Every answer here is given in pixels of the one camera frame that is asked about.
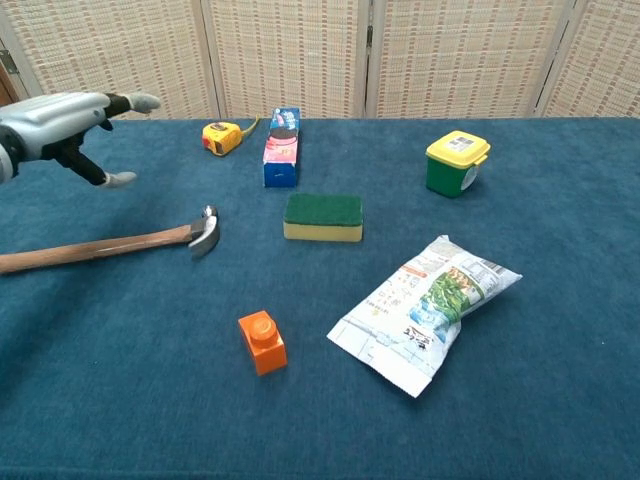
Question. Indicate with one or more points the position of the orange toy brick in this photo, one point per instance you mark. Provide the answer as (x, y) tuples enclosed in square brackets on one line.
[(263, 343)]

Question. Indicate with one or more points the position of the white snack bag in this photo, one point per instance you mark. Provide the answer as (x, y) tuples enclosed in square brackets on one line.
[(425, 315)]

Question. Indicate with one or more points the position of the yellow tape measure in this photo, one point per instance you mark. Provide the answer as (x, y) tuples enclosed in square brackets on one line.
[(222, 137)]

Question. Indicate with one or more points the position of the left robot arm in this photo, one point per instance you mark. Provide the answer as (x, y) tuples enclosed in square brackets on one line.
[(6, 160)]

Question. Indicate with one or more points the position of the woven folding screen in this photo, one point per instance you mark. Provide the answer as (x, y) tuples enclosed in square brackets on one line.
[(320, 55)]

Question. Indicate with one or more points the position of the brown wooden door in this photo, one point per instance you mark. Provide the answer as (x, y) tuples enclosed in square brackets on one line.
[(6, 85)]

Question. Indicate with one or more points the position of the blue cookie box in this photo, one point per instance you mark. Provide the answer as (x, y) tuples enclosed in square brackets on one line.
[(283, 150)]

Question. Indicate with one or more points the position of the green container yellow lid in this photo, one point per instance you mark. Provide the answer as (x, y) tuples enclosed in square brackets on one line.
[(454, 165)]

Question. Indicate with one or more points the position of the green yellow sponge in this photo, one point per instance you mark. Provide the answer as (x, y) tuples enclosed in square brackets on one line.
[(323, 218)]

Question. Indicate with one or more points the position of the blue table cloth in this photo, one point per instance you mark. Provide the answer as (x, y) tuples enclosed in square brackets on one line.
[(320, 350)]

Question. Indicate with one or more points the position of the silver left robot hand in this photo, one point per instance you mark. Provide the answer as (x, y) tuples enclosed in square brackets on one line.
[(60, 130)]

